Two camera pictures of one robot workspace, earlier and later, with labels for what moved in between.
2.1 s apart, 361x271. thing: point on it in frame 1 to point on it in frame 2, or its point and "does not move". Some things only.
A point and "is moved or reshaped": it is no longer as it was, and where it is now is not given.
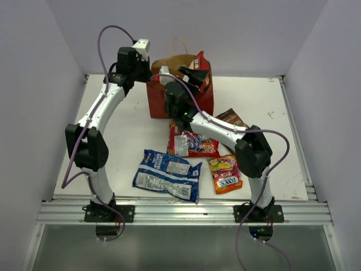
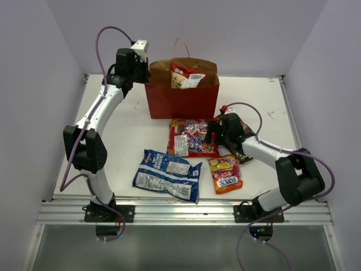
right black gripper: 196,76 to 215,126
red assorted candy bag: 185,144 does not move
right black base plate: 271,214 does not move
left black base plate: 102,213 does not move
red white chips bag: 205,95 is moved or reshaped
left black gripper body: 140,71 does not move
